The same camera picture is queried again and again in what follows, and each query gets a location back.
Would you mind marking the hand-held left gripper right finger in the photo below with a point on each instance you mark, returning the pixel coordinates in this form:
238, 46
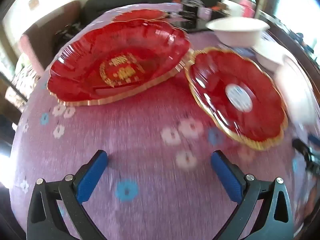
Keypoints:
226, 176

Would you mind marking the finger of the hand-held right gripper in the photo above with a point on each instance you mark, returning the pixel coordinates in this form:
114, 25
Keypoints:
303, 150
314, 138

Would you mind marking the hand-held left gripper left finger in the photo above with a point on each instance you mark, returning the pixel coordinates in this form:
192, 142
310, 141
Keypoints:
92, 175

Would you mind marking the white disposable plate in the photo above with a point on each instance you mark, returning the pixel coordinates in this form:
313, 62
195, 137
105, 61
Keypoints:
297, 92

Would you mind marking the large red gold-rimmed plate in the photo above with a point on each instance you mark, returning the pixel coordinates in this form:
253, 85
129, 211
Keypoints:
87, 62

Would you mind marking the purple floral tablecloth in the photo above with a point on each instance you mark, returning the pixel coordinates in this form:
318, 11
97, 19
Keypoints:
150, 130

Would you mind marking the small white bowl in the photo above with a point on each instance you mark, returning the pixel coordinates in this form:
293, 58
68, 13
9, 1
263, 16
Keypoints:
267, 55

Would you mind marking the patterned blanket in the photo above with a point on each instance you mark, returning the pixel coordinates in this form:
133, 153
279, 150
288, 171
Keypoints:
22, 80

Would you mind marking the large white bowl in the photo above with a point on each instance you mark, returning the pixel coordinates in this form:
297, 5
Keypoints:
237, 36

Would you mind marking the brown pink armchair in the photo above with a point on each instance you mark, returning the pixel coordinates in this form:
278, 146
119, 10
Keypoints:
32, 45

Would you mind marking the dark cloth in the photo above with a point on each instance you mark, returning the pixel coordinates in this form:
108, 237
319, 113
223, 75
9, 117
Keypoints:
67, 32

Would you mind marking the pink bottle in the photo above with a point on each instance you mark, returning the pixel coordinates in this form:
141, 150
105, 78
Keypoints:
247, 7

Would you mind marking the black device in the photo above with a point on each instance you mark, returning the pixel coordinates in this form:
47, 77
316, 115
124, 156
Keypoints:
190, 11

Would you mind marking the black sofa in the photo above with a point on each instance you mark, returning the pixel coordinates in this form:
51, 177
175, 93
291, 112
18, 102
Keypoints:
112, 2

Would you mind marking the wall plaque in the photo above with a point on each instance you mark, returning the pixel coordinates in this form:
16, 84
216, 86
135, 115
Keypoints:
33, 3

